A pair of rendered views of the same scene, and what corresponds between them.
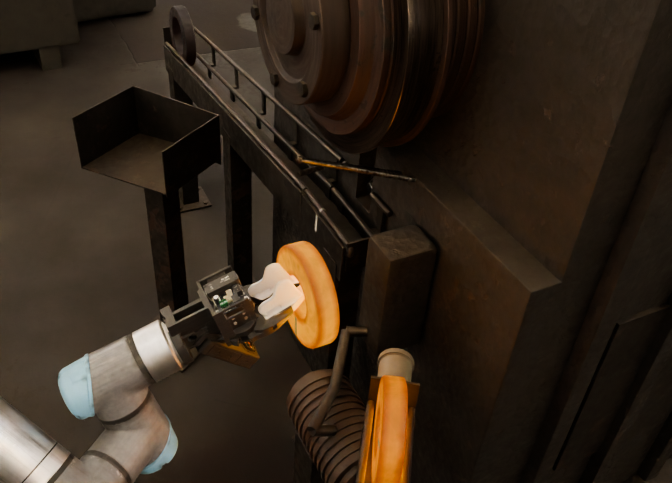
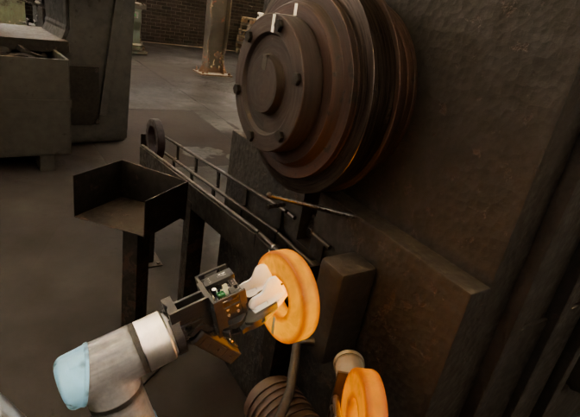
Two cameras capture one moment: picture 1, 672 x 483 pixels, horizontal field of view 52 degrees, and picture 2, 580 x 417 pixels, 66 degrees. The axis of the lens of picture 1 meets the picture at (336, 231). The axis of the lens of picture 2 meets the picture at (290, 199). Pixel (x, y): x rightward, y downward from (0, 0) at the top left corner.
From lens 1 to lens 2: 0.31 m
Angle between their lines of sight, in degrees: 16
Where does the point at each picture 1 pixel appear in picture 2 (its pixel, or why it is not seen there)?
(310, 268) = (296, 267)
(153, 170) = (133, 220)
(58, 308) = (33, 339)
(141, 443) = not seen: outside the picture
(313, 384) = (269, 388)
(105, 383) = (104, 369)
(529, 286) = (468, 290)
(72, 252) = (49, 296)
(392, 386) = (368, 375)
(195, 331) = (192, 321)
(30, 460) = not seen: outside the picture
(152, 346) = (153, 333)
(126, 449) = not seen: outside the picture
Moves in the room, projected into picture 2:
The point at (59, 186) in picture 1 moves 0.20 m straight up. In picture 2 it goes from (44, 248) to (42, 211)
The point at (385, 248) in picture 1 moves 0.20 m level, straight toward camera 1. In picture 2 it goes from (337, 267) to (343, 330)
